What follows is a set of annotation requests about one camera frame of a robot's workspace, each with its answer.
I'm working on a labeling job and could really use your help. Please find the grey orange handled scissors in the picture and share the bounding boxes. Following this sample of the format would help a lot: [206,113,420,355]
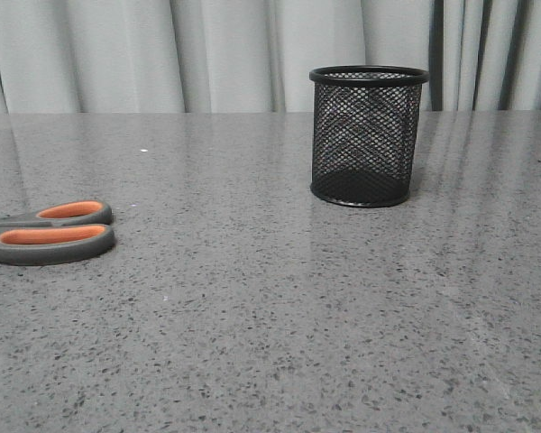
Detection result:
[0,200,115,265]

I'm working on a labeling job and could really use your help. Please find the black mesh pen bucket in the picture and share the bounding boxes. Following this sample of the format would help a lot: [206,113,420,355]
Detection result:
[309,65,429,207]

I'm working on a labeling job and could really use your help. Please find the grey white curtain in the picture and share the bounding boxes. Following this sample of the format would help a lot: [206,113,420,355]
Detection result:
[0,1,541,113]

